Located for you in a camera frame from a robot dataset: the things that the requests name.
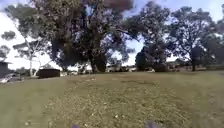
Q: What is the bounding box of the pale-trunked tree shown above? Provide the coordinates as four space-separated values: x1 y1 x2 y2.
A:
4 4 54 78

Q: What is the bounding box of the vehicle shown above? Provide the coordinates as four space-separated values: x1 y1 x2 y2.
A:
0 73 23 84

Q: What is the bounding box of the large dark tree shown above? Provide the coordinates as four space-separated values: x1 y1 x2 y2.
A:
31 0 138 74

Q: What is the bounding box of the building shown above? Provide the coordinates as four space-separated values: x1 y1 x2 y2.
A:
0 60 14 79

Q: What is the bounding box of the small dark shed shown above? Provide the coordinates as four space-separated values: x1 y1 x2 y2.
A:
36 68 62 80

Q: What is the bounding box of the green grass field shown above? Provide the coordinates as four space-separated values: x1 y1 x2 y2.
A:
0 69 224 128

